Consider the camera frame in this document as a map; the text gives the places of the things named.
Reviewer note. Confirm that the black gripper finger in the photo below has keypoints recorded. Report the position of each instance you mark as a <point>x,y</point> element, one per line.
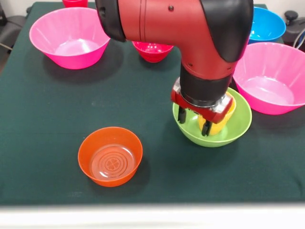
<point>206,128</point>
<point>182,115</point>

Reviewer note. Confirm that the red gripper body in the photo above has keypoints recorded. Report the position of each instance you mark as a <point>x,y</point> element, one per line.
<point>209,115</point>

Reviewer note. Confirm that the yellow cup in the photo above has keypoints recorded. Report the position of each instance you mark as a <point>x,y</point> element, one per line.
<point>218,128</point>

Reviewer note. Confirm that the green bowl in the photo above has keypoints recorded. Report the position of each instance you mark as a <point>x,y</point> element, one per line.
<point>240,121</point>

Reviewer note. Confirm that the orange bowl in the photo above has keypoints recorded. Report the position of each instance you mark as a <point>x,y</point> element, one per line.
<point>109,157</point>

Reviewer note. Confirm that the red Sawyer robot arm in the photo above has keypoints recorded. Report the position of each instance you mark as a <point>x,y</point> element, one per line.
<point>190,35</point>

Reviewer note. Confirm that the large pink bowl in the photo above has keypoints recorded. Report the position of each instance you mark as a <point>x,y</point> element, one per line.
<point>71,40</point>
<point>269,81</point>

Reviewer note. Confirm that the small crimson bowl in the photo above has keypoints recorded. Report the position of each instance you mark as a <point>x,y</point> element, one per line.
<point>152,52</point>

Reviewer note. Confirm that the blue bowl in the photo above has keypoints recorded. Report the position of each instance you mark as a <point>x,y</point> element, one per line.
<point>267,26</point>

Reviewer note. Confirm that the dark green tablecloth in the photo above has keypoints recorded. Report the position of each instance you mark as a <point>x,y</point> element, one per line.
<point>47,107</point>

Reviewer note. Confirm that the crimson cup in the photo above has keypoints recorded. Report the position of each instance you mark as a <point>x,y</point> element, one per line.
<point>75,3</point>

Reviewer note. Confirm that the black pedestal leg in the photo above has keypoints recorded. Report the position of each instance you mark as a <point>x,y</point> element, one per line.
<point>291,26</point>

